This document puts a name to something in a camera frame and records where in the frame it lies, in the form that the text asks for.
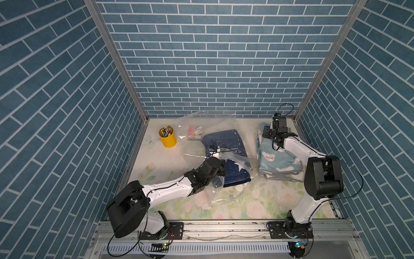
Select clear plastic vacuum bag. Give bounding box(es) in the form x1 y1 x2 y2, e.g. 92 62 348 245
175 111 258 207

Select cream fluffy navy-trimmed blanket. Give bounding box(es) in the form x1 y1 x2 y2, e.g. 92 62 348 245
257 129 306 182

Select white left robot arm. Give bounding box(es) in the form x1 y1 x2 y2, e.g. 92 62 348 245
106 157 226 238

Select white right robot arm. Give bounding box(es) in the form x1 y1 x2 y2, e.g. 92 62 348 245
262 123 344 238

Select navy blue star blanket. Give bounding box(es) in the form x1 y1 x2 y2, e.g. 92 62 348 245
202 129 251 188

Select highlighter marker pack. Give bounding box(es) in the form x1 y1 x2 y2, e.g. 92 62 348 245
187 126 203 141

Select yellow metal pen bucket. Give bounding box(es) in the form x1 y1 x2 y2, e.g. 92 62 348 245
160 132 177 148

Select pens in bucket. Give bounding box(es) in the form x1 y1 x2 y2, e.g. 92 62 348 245
159 125 174 138

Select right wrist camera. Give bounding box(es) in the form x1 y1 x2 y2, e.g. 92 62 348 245
271 112 287 129

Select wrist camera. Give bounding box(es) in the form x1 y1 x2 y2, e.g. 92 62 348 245
271 112 287 129
209 145 220 159

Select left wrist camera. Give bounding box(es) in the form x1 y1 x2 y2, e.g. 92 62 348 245
209 145 220 159

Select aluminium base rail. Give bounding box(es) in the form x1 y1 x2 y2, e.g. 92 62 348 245
85 219 369 259

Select right aluminium corner post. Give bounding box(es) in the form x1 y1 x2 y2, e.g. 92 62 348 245
293 0 368 124

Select aluminium corner post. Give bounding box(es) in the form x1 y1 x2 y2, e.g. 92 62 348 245
84 0 148 123
293 0 368 124

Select left aluminium corner post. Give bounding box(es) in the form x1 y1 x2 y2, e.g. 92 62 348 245
84 0 148 123

